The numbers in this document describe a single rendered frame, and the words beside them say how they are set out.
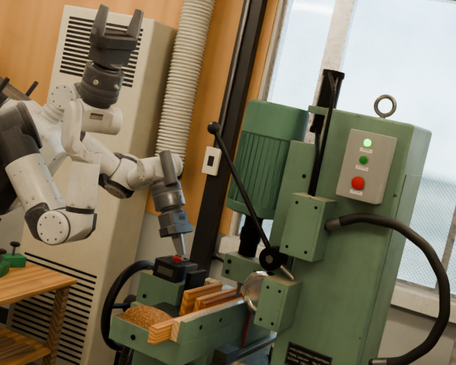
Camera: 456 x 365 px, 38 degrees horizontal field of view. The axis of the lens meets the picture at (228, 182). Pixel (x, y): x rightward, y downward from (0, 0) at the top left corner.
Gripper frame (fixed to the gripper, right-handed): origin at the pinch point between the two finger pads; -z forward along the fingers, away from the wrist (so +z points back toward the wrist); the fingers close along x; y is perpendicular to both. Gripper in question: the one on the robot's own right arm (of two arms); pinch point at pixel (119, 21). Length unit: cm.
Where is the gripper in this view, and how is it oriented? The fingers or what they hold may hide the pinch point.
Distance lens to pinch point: 149.3
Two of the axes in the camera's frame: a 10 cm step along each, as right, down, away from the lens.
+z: -3.3, 8.7, 3.6
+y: 7.5, 4.7, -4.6
